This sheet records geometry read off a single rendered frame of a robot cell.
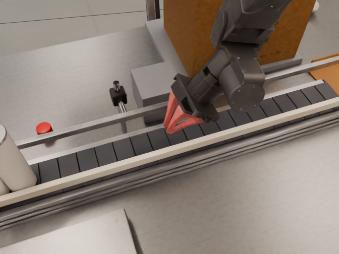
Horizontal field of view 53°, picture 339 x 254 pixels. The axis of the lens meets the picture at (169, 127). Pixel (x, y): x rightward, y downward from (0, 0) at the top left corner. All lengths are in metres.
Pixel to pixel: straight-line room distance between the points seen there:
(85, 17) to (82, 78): 1.72
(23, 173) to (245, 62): 0.43
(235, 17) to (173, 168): 0.33
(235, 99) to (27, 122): 0.53
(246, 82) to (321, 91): 0.40
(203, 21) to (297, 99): 0.29
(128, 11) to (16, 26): 0.79
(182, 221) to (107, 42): 0.58
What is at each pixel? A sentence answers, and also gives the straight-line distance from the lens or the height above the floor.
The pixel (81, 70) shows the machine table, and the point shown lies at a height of 0.83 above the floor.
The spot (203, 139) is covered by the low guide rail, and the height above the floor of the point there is 0.92.
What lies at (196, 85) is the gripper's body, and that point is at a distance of 0.60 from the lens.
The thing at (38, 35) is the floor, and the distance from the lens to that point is 2.56.
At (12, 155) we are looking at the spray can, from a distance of 0.62.
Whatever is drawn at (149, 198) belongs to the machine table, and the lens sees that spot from 0.71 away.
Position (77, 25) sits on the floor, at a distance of 2.57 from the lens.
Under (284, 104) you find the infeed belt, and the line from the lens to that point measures 0.83.
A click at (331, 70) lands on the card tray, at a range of 1.03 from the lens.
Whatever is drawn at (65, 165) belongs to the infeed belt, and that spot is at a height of 0.88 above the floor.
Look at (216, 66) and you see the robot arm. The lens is 0.59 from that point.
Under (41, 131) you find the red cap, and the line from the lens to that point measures 0.81.
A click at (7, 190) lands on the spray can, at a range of 0.71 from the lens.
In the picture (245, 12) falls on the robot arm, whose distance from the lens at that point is 0.50.
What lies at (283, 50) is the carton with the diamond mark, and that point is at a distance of 0.95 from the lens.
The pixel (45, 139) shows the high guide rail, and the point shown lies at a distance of 0.67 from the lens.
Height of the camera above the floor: 1.47
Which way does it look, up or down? 53 degrees down
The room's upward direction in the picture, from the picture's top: straight up
